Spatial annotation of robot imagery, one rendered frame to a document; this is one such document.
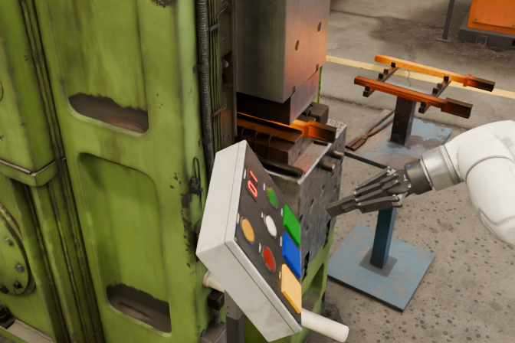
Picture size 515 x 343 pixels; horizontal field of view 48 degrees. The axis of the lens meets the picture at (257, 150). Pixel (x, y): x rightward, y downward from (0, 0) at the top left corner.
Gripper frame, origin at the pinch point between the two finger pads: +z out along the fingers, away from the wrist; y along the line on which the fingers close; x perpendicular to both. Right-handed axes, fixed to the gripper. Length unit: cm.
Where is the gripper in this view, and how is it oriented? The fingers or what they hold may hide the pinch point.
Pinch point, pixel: (342, 206)
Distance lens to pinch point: 134.2
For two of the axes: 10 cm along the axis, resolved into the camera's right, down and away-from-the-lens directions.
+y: 0.5, -5.5, 8.3
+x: -4.9, -7.4, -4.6
